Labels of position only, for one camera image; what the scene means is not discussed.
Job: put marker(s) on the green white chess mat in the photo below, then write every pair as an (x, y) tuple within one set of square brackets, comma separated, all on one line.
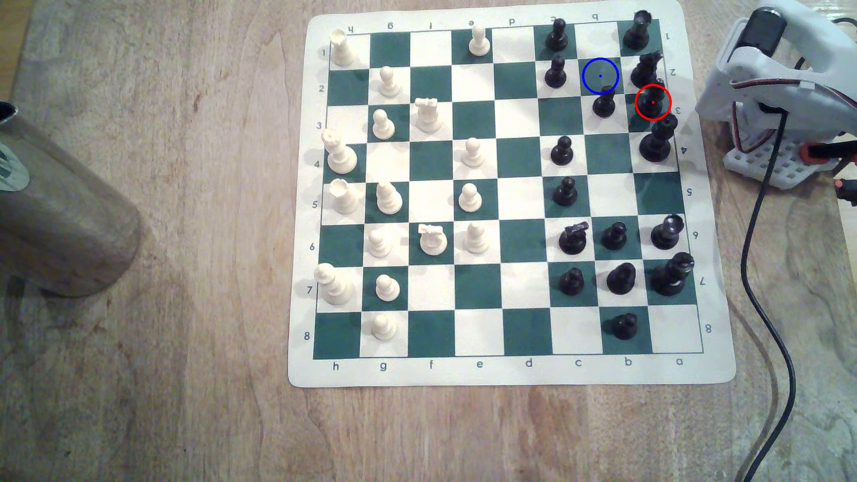
[(515, 80)]

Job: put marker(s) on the black pawn b7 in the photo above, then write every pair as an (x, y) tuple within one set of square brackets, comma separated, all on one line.
[(621, 281)]

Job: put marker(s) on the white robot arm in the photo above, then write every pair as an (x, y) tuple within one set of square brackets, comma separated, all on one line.
[(803, 94)]

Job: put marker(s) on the white chess king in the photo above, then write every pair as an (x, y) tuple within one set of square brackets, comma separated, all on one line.
[(333, 288)]

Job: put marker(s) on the white chess pawn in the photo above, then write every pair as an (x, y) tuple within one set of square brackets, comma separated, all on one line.
[(473, 155), (383, 328), (379, 245), (383, 127), (470, 199), (387, 289), (389, 84), (479, 43)]

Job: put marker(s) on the orange black clamp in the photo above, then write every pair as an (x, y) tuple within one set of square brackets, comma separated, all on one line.
[(827, 150)]

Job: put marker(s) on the white chess knight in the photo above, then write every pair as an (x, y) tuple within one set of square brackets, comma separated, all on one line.
[(433, 242), (428, 117)]

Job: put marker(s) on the small black red object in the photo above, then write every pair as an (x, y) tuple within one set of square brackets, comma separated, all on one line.
[(847, 192)]

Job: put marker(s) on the black chess bishop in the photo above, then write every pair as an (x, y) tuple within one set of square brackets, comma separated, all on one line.
[(651, 104)]

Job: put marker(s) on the black chess knight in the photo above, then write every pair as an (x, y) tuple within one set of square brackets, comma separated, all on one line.
[(573, 241), (645, 72)]

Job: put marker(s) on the white perforated arm base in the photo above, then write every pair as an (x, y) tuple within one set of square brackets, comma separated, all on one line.
[(756, 167)]

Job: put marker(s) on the shiny metal cup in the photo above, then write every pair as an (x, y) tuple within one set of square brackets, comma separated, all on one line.
[(67, 221)]

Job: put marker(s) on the white chess rook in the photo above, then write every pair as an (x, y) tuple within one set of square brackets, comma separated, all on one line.
[(343, 52), (345, 199)]

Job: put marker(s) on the black chess queen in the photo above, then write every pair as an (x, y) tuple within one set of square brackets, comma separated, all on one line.
[(655, 144)]

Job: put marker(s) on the black chess pawn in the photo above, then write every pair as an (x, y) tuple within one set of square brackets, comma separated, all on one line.
[(626, 327), (556, 39), (562, 154), (566, 194), (555, 75), (613, 238), (572, 283), (604, 105)]

